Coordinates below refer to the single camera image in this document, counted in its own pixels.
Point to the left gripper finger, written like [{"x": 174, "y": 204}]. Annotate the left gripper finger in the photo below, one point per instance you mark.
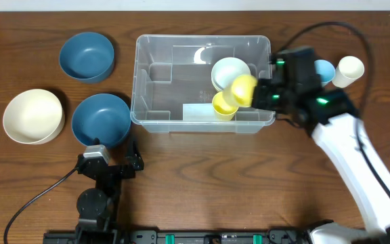
[
  {"x": 96, "y": 141},
  {"x": 133, "y": 155}
]

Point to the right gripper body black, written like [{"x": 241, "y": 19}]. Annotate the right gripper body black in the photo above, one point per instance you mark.
[{"x": 265, "y": 98}]

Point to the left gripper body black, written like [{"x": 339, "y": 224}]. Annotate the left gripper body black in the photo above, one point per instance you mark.
[{"x": 112, "y": 170}]

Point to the yellow cup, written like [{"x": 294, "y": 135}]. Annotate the yellow cup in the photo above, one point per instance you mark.
[
  {"x": 240, "y": 92},
  {"x": 223, "y": 111}
]

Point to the light blue cup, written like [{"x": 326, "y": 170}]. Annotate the light blue cup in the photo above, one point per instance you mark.
[{"x": 325, "y": 70}]

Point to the yellow cup front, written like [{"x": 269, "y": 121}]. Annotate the yellow cup front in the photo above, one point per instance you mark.
[{"x": 223, "y": 111}]

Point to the white small bowl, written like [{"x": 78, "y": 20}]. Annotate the white small bowl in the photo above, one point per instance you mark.
[{"x": 226, "y": 70}]

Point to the cream cup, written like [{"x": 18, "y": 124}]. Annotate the cream cup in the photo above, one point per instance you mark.
[{"x": 349, "y": 69}]

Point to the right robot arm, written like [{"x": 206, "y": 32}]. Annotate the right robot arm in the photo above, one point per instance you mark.
[{"x": 333, "y": 122}]

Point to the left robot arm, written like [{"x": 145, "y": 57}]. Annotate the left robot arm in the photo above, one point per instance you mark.
[{"x": 98, "y": 206}]

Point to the clear plastic storage container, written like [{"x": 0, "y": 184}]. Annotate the clear plastic storage container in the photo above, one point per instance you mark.
[{"x": 172, "y": 87}]

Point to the dark blue bowl near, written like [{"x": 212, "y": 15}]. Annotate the dark blue bowl near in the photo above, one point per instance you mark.
[{"x": 103, "y": 117}]

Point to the dark blue bowl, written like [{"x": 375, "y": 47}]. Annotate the dark blue bowl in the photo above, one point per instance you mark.
[
  {"x": 103, "y": 117},
  {"x": 87, "y": 57}
]

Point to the cream large bowl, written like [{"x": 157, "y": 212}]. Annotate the cream large bowl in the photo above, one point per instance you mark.
[{"x": 35, "y": 116}]

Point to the dark blue bowl far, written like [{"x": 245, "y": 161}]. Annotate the dark blue bowl far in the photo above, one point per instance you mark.
[{"x": 87, "y": 57}]

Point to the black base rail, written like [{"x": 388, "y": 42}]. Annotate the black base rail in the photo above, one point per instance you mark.
[{"x": 153, "y": 237}]

